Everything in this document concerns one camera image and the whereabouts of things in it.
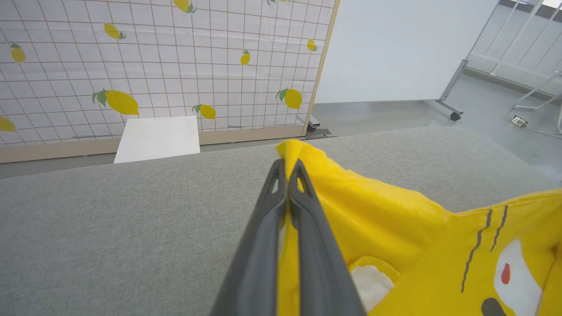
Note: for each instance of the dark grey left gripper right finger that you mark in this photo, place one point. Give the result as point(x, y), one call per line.
point(320, 263)

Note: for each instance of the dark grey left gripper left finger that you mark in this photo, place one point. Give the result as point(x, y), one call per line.
point(254, 263)

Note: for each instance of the yellow garment with cartoon print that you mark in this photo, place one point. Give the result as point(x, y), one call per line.
point(395, 228)

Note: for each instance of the grey fabric sofa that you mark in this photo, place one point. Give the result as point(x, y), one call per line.
point(131, 228)

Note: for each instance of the flat white board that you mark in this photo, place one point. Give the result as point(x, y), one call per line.
point(156, 138)

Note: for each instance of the lemon print partition panel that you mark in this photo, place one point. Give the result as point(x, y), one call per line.
point(175, 66)

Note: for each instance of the white partition board on wheels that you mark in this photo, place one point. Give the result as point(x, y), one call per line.
point(395, 48)

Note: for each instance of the white power strip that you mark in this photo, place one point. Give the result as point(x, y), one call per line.
point(519, 121)

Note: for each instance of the white metal stand legs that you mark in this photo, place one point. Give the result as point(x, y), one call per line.
point(533, 98)

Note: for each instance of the white metal railing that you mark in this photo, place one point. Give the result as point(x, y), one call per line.
point(518, 44)

